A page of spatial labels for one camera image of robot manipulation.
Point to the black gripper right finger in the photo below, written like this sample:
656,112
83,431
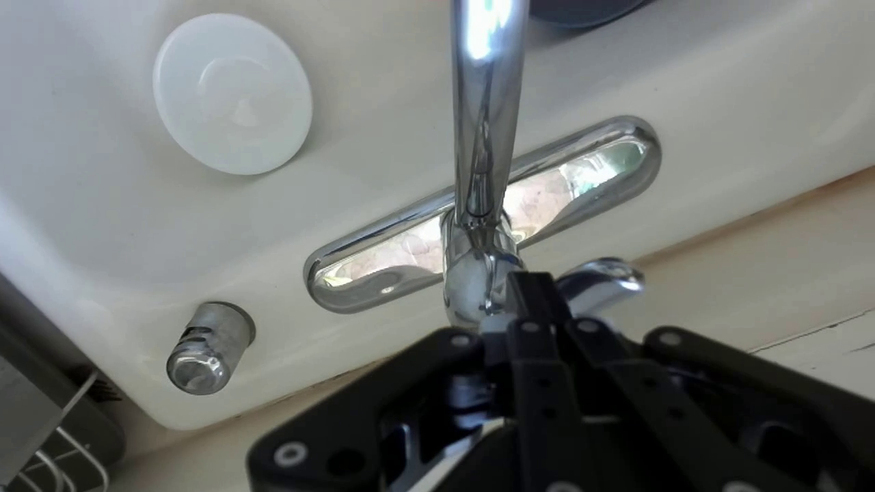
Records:
727,418

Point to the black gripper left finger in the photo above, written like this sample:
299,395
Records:
364,428

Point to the chrome tap spout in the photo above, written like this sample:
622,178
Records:
487,110

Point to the chrome side sprayer cap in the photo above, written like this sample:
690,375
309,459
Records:
210,350

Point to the white ceramic sink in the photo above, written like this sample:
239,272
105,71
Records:
727,90

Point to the white round disc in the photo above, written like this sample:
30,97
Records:
232,90

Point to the chrome tap base plate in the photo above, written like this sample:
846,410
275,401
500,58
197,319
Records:
582,178

